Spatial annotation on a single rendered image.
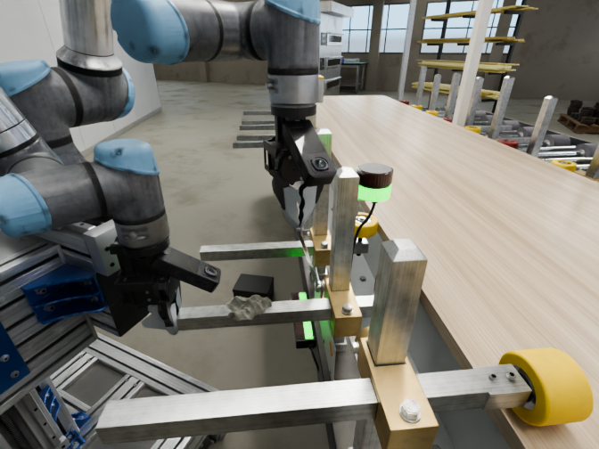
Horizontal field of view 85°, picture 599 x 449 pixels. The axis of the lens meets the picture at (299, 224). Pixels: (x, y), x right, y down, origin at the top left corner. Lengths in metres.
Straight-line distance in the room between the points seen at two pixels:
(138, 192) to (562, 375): 0.56
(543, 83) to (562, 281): 11.23
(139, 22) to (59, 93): 0.39
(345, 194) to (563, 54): 11.50
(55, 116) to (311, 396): 0.67
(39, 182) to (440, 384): 0.52
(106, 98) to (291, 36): 0.47
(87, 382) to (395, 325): 1.31
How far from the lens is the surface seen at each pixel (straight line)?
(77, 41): 0.82
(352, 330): 0.64
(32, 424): 1.15
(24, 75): 0.77
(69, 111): 0.81
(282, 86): 0.50
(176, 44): 0.45
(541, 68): 11.90
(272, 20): 0.50
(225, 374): 1.65
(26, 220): 0.50
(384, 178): 0.55
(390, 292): 0.34
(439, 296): 0.65
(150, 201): 0.52
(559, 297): 0.76
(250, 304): 0.63
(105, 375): 1.53
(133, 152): 0.49
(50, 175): 0.50
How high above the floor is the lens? 1.29
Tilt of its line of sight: 29 degrees down
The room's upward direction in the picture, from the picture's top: straight up
